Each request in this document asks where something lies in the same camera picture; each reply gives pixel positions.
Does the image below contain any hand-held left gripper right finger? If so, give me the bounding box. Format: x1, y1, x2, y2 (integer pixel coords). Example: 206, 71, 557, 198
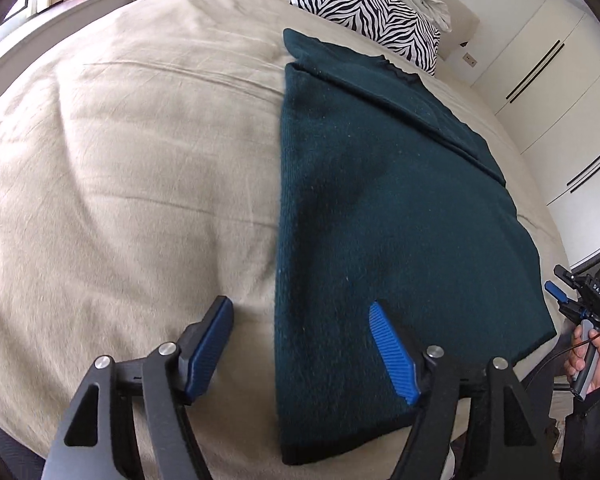
369, 301, 556, 480

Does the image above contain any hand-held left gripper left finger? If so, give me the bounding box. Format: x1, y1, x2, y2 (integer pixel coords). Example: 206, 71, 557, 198
41, 296, 235, 480

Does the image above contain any dark green knit sweater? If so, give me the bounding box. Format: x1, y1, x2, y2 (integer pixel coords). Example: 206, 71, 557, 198
274, 28, 557, 466

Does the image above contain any person's right forearm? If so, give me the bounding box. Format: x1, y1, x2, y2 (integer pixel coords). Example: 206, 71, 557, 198
559, 372, 600, 480

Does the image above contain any white wardrobe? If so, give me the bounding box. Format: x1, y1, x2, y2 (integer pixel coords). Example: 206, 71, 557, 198
470, 0, 600, 271

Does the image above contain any bed with beige sheet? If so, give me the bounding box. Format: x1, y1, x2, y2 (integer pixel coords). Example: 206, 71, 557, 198
0, 0, 573, 480

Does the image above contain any beige padded headboard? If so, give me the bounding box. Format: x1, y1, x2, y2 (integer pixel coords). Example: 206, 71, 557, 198
395, 0, 481, 45

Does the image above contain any zebra print pillow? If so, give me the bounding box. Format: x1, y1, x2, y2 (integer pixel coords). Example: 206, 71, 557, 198
288, 0, 441, 77

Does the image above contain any white window ledge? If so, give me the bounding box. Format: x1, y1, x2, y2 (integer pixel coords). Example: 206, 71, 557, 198
0, 0, 137, 78

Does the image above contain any thin black cable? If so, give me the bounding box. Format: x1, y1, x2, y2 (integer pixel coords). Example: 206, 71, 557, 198
524, 341, 597, 390

